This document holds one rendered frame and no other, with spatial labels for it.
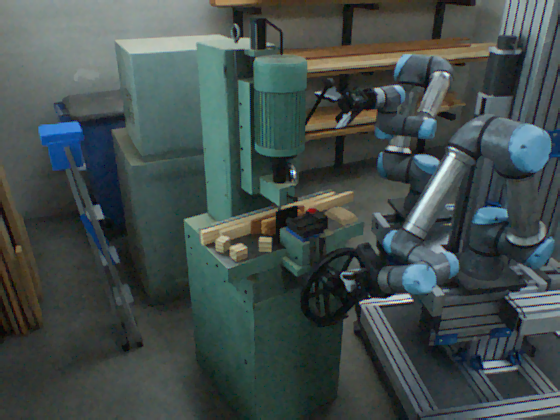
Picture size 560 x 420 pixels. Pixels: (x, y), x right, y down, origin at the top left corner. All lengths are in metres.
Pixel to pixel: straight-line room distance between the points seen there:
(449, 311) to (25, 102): 3.12
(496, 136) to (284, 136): 0.65
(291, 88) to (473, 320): 1.04
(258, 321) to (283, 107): 0.76
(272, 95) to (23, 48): 2.51
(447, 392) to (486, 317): 0.45
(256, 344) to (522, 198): 1.03
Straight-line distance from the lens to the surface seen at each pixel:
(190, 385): 2.50
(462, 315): 1.90
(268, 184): 1.81
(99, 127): 3.38
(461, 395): 2.28
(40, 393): 2.67
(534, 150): 1.42
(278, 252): 1.71
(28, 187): 4.13
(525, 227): 1.64
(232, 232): 1.76
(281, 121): 1.64
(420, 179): 2.16
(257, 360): 1.94
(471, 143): 1.47
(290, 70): 1.60
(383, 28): 4.81
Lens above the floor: 1.79
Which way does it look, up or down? 27 degrees down
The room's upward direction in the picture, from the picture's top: straight up
